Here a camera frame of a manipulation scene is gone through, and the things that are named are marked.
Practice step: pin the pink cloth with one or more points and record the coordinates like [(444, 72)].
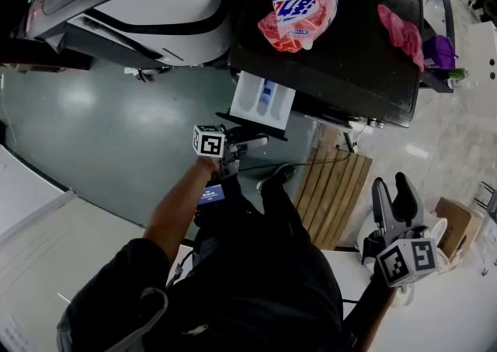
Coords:
[(404, 35)]

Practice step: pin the purple plastic container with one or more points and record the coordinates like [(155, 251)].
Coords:
[(438, 51)]

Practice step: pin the black frame chair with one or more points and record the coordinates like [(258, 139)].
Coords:
[(487, 203)]

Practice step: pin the small black screen device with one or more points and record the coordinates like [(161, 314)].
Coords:
[(211, 194)]

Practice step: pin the person's left forearm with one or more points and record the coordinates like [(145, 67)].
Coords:
[(174, 210)]

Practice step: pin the white flat panel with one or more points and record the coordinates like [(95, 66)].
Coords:
[(58, 249)]

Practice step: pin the white detergent drawer black front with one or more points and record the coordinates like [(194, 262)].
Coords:
[(248, 98)]

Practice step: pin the person's right forearm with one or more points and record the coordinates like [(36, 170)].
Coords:
[(369, 304)]

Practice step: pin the brown cardboard box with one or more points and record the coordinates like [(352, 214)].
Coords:
[(460, 222)]

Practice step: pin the person's black clothing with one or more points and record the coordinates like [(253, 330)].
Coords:
[(252, 284)]

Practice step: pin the white and black washing machine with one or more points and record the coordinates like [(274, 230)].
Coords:
[(163, 4)]

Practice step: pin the person's black shoe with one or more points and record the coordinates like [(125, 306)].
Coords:
[(277, 177)]

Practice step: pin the wooden slat mat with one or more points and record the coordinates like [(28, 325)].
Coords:
[(334, 195)]

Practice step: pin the black glass-top table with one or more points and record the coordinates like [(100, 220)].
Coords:
[(444, 12)]

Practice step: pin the green bottle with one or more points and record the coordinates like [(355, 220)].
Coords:
[(458, 74)]

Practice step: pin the black front-load washing machine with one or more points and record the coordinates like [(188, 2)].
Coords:
[(357, 70)]

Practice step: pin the white toilet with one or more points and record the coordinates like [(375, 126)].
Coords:
[(438, 232), (365, 238)]

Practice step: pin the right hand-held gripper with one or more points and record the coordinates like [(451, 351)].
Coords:
[(407, 261)]

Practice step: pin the pink detergent powder bag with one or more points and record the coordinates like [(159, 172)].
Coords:
[(299, 8)]

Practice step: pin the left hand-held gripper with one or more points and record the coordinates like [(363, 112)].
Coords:
[(209, 142)]

